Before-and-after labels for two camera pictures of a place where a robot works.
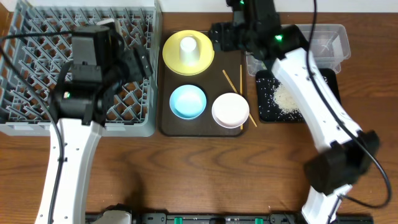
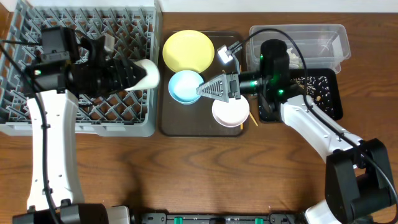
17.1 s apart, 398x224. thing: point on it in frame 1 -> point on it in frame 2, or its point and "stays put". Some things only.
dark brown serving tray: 227,73 stays put
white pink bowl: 230,110 stays put
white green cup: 189,50 -> 153,75
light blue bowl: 188,102 -> 183,86
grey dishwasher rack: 36,41 stays put
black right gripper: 219,32 -> 222,88
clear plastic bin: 328,44 stays put
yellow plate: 171,52 stays put
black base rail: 237,218 stays put
